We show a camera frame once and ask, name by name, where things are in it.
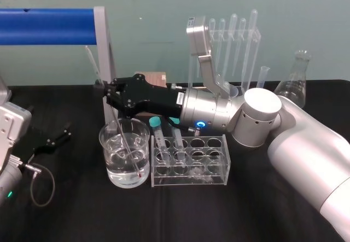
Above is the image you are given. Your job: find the clear measuring cylinder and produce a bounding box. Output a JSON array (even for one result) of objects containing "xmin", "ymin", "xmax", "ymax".
[{"xmin": 256, "ymin": 65, "xmax": 271, "ymax": 90}]

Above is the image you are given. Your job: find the brown wooden block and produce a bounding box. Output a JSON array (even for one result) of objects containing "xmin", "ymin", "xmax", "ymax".
[{"xmin": 136, "ymin": 72, "xmax": 168, "ymax": 117}]

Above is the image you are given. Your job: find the long clear plastic pipette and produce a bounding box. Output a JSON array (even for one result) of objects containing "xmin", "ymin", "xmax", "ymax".
[{"xmin": 241, "ymin": 9, "xmax": 259, "ymax": 90}]

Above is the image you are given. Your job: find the clear glass beaker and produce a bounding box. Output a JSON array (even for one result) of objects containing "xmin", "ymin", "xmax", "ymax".
[{"xmin": 98, "ymin": 117, "xmax": 151, "ymax": 188}]

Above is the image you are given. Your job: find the blue tube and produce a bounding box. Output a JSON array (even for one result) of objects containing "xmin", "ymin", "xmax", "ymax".
[{"xmin": 0, "ymin": 8, "xmax": 98, "ymax": 46}]

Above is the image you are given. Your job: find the glass thermometer with red tip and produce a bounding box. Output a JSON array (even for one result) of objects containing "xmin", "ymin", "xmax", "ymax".
[{"xmin": 85, "ymin": 45, "xmax": 142, "ymax": 179}]

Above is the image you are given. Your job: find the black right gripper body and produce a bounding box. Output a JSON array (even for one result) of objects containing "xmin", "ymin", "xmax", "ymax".
[{"xmin": 119, "ymin": 73, "xmax": 184, "ymax": 126}]

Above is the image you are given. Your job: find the clear acrylic test tube rack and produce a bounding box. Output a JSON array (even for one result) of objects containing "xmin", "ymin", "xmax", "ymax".
[{"xmin": 149, "ymin": 134, "xmax": 229, "ymax": 188}]

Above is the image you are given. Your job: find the clear acrylic pipette rack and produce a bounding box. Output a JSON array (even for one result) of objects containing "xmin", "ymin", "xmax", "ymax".
[{"xmin": 187, "ymin": 17, "xmax": 263, "ymax": 90}]

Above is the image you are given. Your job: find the thin dark left wrist cable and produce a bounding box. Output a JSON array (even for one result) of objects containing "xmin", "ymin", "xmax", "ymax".
[{"xmin": 15, "ymin": 162, "xmax": 56, "ymax": 207}]

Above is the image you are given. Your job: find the clear glass conical flask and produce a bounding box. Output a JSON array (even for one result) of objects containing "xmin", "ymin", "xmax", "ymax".
[{"xmin": 273, "ymin": 49, "xmax": 313, "ymax": 109}]

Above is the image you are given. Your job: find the small clear plastic beaker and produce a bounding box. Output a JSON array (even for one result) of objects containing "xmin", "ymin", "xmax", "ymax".
[{"xmin": 225, "ymin": 84, "xmax": 247, "ymax": 99}]

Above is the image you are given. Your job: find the clear water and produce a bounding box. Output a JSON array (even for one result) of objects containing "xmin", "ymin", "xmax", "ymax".
[{"xmin": 106, "ymin": 148, "xmax": 150, "ymax": 187}]

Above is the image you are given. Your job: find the black table cloth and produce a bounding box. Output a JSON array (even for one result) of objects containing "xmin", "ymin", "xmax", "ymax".
[{"xmin": 0, "ymin": 78, "xmax": 350, "ymax": 242}]

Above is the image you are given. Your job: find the test tube with teal cap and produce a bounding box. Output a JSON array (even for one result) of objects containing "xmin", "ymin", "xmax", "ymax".
[
  {"xmin": 148, "ymin": 116, "xmax": 171, "ymax": 169},
  {"xmin": 166, "ymin": 117, "xmax": 188, "ymax": 164}
]

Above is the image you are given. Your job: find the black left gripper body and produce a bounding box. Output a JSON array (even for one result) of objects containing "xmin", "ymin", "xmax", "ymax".
[{"xmin": 28, "ymin": 126, "xmax": 60, "ymax": 156}]

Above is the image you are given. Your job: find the grey metal stand post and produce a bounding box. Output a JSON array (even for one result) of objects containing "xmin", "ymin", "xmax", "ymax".
[{"xmin": 92, "ymin": 6, "xmax": 121, "ymax": 122}]

